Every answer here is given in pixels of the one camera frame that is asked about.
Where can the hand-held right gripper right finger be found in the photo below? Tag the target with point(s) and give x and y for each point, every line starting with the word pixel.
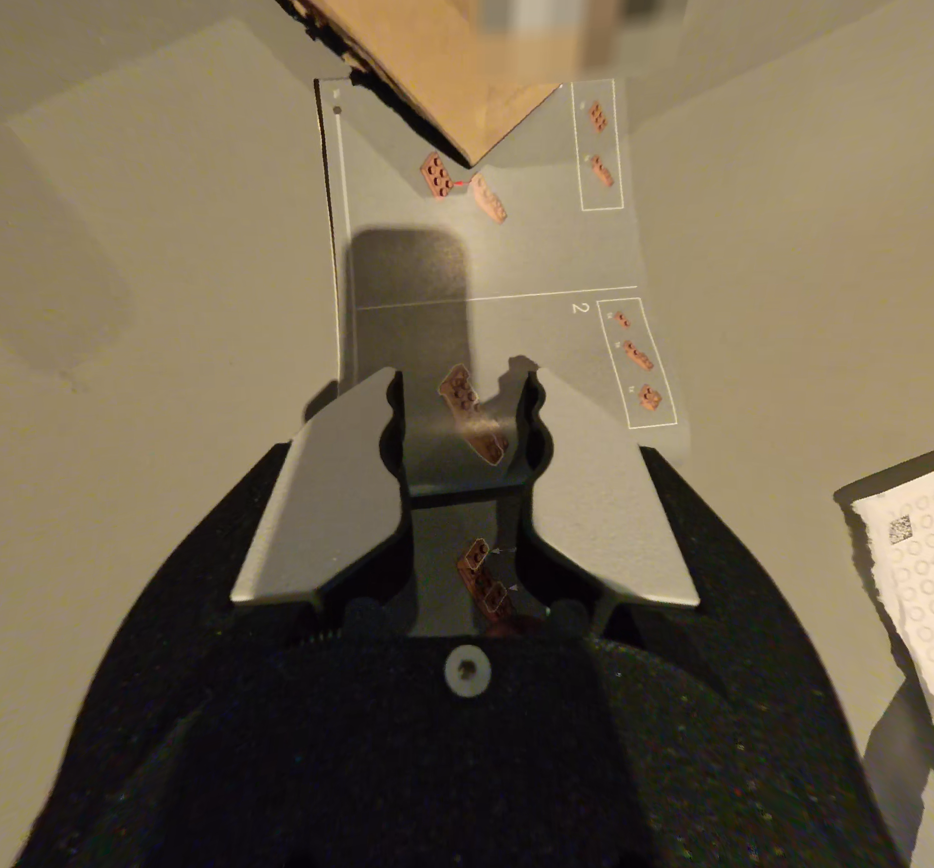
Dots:
pixel 605 510

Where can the printed white paper bag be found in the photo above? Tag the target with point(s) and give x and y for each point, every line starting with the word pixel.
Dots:
pixel 905 576

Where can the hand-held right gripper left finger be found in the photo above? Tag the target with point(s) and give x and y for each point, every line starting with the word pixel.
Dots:
pixel 325 503

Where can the grey instruction booklet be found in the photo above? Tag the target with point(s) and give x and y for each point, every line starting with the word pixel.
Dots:
pixel 540 255

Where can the cardboard box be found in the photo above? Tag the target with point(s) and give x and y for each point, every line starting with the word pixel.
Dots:
pixel 408 22

